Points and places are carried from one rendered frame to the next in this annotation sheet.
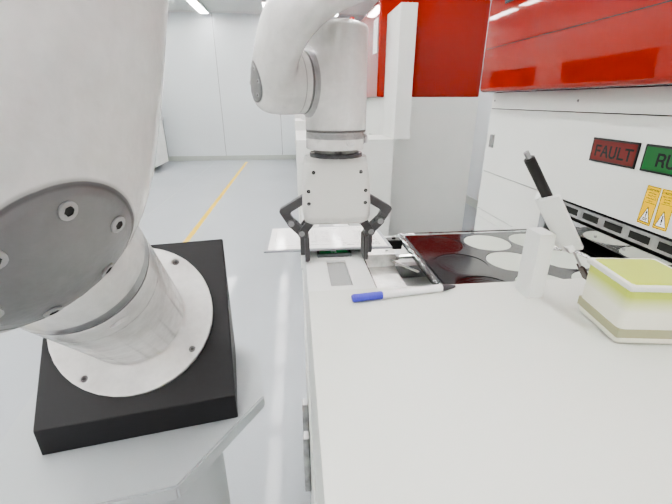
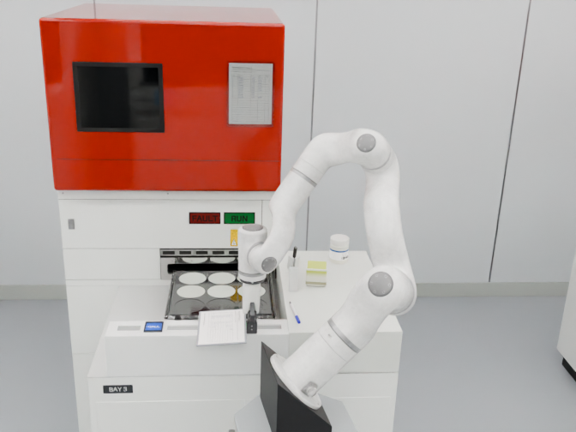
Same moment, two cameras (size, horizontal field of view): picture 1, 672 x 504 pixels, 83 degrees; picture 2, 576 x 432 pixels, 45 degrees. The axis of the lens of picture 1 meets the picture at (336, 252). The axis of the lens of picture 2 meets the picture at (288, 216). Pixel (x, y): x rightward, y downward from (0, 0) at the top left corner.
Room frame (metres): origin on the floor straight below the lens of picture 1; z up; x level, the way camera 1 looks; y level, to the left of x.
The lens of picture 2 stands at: (0.43, 1.88, 2.03)
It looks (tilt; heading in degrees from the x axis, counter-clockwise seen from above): 20 degrees down; 271
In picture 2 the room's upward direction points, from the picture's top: 2 degrees clockwise
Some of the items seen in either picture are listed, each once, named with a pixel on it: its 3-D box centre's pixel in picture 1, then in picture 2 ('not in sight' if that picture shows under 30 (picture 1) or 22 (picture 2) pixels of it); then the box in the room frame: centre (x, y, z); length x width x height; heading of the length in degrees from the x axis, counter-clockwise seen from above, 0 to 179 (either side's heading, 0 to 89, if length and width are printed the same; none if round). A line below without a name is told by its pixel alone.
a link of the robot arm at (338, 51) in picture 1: (332, 78); (253, 248); (0.56, 0.00, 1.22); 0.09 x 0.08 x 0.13; 119
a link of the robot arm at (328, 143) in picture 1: (337, 141); (252, 273); (0.56, 0.00, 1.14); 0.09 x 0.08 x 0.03; 96
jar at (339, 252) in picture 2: not in sight; (339, 249); (0.27, -0.51, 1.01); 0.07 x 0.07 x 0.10
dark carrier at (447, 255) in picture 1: (512, 262); (221, 291); (0.69, -0.35, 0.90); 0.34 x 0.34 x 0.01; 6
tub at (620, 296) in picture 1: (635, 299); (316, 273); (0.36, -0.32, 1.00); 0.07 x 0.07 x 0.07; 88
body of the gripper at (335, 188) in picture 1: (335, 184); (251, 291); (0.56, 0.00, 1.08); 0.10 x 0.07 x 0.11; 96
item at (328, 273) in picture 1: (326, 260); (198, 347); (0.72, 0.02, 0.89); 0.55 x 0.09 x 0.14; 6
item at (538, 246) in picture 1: (551, 244); (293, 270); (0.44, -0.27, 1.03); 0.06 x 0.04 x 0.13; 96
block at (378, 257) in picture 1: (374, 257); not in sight; (0.73, -0.08, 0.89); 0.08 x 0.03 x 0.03; 96
